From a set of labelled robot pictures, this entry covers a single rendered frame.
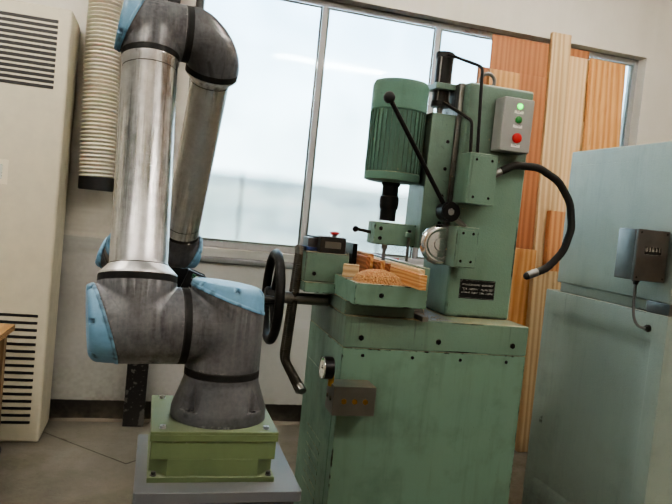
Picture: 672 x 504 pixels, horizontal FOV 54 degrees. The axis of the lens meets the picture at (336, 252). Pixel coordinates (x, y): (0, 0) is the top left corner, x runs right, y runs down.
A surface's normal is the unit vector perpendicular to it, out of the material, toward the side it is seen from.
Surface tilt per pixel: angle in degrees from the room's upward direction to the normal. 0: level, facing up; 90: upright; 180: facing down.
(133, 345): 109
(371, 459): 90
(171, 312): 59
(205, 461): 90
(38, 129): 90
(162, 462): 90
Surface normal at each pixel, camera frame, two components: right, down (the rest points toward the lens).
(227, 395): 0.37, -0.26
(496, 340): 0.25, 0.07
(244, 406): 0.66, -0.24
